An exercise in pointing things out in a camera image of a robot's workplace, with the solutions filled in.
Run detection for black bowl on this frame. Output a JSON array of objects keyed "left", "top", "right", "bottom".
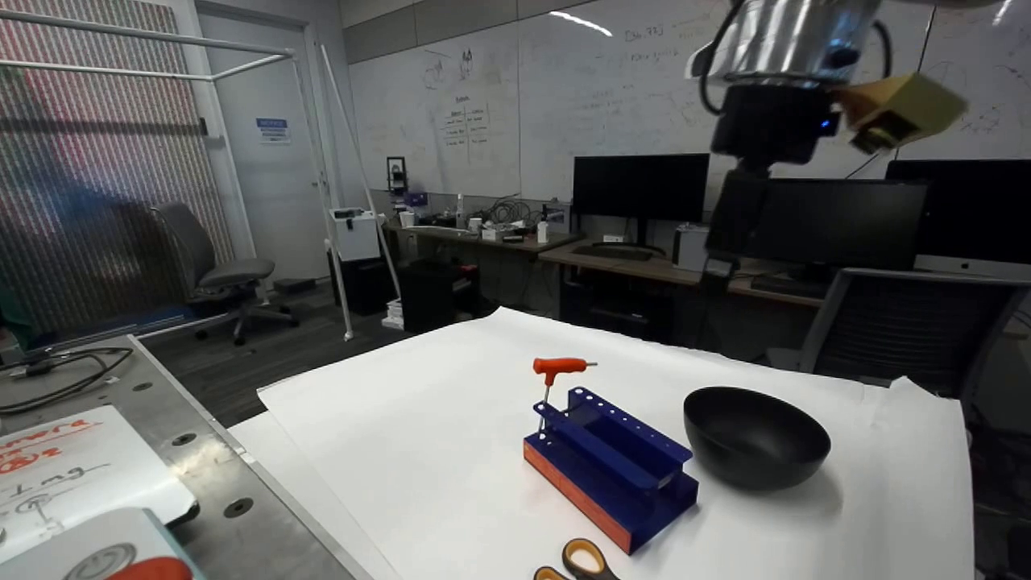
[{"left": 683, "top": 386, "right": 832, "bottom": 492}]

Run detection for blue tool holder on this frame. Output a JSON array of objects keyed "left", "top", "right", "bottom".
[{"left": 523, "top": 387, "right": 700, "bottom": 556}]

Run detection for black monitor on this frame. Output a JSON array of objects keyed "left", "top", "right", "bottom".
[{"left": 572, "top": 153, "right": 711, "bottom": 247}]

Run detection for small white computer case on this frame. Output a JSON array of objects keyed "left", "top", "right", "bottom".
[{"left": 673, "top": 223, "right": 711, "bottom": 272}]

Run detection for row of monitors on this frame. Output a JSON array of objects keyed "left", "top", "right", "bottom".
[{"left": 729, "top": 159, "right": 1031, "bottom": 283}]

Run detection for black keyboard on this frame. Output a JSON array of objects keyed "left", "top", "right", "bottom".
[{"left": 572, "top": 243, "right": 657, "bottom": 262}]

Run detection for whiteboard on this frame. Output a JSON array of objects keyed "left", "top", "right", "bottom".
[{"left": 348, "top": 0, "right": 1031, "bottom": 202}]

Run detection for wooden desk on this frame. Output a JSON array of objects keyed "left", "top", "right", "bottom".
[{"left": 385, "top": 222, "right": 826, "bottom": 311}]

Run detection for mesh-back office chair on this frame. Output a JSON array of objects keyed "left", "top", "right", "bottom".
[{"left": 800, "top": 268, "right": 1031, "bottom": 404}]

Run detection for black cabinet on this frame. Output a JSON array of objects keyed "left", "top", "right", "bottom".
[{"left": 399, "top": 259, "right": 481, "bottom": 334}]

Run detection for white box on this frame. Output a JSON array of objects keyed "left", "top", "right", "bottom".
[{"left": 329, "top": 208, "right": 381, "bottom": 262}]

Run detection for large white paper sheet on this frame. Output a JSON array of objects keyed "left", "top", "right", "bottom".
[{"left": 229, "top": 306, "right": 977, "bottom": 580}]

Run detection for door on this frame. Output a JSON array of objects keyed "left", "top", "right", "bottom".
[{"left": 196, "top": 6, "right": 331, "bottom": 283}]

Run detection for grey office chair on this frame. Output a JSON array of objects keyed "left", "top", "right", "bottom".
[{"left": 151, "top": 201, "right": 300, "bottom": 347}]

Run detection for grey metal table with holes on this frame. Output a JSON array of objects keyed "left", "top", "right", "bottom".
[{"left": 0, "top": 334, "right": 359, "bottom": 580}]

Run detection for red object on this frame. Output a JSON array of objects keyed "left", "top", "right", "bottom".
[{"left": 105, "top": 557, "right": 194, "bottom": 580}]

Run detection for white sheet with orange writing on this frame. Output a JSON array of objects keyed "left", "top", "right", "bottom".
[{"left": 0, "top": 404, "right": 199, "bottom": 565}]

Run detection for white pad with grey circle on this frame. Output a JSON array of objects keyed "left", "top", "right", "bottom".
[{"left": 0, "top": 507, "right": 204, "bottom": 580}]

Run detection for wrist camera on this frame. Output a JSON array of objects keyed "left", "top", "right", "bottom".
[{"left": 833, "top": 72, "right": 969, "bottom": 155}]

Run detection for orange T-handle tool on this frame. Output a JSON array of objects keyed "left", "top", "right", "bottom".
[{"left": 532, "top": 357, "right": 599, "bottom": 433}]

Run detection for white pipe frame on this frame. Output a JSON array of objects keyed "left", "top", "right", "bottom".
[{"left": 0, "top": 8, "right": 404, "bottom": 342}]

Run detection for orange-handled scissors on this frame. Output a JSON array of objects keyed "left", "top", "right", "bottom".
[{"left": 532, "top": 538, "right": 621, "bottom": 580}]

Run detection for black cable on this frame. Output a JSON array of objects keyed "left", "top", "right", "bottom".
[{"left": 0, "top": 347, "right": 135, "bottom": 417}]

